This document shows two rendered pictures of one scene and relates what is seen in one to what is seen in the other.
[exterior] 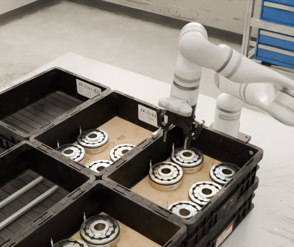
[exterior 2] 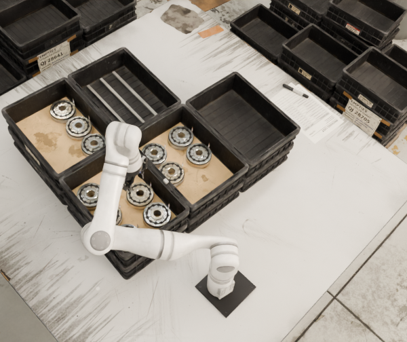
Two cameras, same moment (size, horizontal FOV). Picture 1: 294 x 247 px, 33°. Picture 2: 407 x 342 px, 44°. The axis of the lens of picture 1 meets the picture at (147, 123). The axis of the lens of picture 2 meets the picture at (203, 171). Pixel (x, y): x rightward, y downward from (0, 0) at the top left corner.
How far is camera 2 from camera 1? 186 cm
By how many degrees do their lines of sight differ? 63
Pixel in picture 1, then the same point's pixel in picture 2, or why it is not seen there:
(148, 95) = (321, 239)
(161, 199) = not seen: hidden behind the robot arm
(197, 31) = (117, 129)
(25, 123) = (239, 116)
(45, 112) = (254, 130)
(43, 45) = not seen: outside the picture
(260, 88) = (142, 233)
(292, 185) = (145, 327)
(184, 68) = not seen: hidden behind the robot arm
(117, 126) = (222, 178)
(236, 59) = (105, 168)
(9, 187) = (159, 104)
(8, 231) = (117, 103)
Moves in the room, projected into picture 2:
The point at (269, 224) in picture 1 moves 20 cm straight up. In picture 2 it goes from (104, 286) to (100, 265)
